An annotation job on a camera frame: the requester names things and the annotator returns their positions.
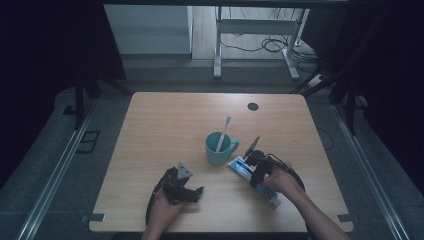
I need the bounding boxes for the teal cup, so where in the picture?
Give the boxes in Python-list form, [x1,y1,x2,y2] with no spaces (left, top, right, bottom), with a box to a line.
[204,131,240,167]

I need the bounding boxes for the black floor cables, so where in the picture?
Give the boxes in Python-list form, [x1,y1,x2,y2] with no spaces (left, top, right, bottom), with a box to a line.
[219,7,322,74]

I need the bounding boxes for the person's left hand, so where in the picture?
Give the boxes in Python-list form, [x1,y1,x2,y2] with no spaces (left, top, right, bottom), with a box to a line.
[147,190,187,232]

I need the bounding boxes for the white and blue toothpaste tube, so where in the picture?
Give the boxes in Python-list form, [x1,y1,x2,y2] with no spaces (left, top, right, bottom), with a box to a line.
[227,155,282,208]

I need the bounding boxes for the person's right hand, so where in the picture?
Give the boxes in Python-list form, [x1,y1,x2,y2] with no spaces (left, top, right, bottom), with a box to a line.
[262,162,303,202]

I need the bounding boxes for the aluminium floor rail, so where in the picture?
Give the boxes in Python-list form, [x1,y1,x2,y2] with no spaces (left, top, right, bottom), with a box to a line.
[331,103,410,240]
[15,99,98,240]

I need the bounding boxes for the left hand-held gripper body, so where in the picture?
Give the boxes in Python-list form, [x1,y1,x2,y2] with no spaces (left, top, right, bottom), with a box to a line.
[161,162,201,204]

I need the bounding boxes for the thin black floor cable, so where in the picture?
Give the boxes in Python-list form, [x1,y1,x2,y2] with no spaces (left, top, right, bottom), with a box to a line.
[316,126,335,152]

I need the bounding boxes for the white cabinet panel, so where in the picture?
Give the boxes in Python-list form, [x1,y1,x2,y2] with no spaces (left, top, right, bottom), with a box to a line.
[103,4,194,55]

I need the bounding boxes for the white metal desk frame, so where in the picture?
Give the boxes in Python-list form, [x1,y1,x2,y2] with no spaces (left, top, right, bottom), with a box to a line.
[213,5,310,81]

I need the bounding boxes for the black metal stand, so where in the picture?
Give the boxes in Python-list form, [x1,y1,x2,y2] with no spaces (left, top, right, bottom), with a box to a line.
[289,63,368,136]
[63,64,134,131]

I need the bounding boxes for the pink toothbrush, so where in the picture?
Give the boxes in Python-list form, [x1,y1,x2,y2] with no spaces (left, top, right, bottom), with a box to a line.
[214,114,233,154]

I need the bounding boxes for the white power strip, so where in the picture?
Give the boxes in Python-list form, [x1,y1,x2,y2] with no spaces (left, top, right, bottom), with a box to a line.
[307,73,326,89]

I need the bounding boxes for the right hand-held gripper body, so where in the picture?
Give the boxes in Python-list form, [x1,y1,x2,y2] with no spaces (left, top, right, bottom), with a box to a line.
[242,136,278,182]

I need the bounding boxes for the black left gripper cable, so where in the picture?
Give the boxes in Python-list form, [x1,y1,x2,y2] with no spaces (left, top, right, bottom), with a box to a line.
[145,175,168,228]

